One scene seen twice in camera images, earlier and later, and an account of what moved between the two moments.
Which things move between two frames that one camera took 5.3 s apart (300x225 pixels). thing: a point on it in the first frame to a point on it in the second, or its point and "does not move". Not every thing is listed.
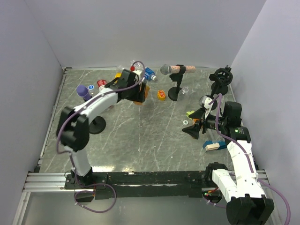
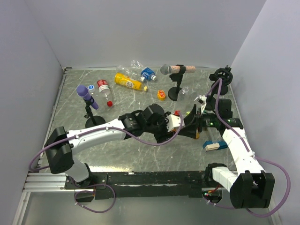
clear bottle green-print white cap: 185,89 does not move
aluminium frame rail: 47,182 does not move
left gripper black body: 134,94 to 160,129
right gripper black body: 210,123 does not move
